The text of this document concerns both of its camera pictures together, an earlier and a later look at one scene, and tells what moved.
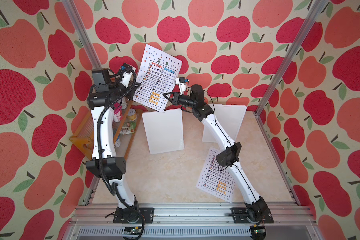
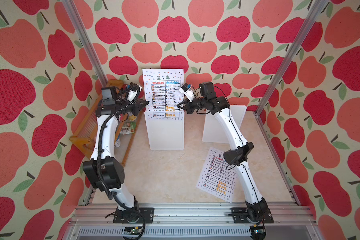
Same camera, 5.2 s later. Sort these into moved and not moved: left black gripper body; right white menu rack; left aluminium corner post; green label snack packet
Moved: left black gripper body
Not moved: left aluminium corner post; green label snack packet; right white menu rack
